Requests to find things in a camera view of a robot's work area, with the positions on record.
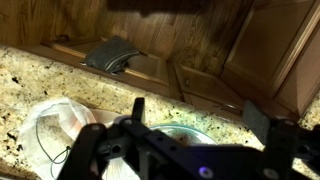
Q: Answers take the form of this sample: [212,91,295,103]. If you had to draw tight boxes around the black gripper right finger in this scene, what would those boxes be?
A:
[242,101,270,144]

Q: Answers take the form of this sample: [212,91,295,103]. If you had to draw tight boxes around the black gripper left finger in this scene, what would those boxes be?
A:
[131,98,145,123]

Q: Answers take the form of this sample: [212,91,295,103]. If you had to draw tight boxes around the clear glass bowl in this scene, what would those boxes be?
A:
[150,124,216,146]

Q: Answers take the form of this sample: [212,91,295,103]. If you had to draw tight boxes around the white mesh carrier bag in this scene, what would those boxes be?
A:
[17,97,141,180]

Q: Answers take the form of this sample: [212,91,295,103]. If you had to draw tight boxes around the wooden drawer front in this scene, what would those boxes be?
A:
[41,38,169,86]

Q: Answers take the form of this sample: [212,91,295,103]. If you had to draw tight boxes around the grey folded cloth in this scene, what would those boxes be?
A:
[84,36,139,74]

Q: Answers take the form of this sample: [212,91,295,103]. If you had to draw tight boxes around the wooden cabinet door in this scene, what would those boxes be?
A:
[221,0,320,117]

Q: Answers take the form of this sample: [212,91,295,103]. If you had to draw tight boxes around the green bag drawstring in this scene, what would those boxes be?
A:
[35,105,71,180]

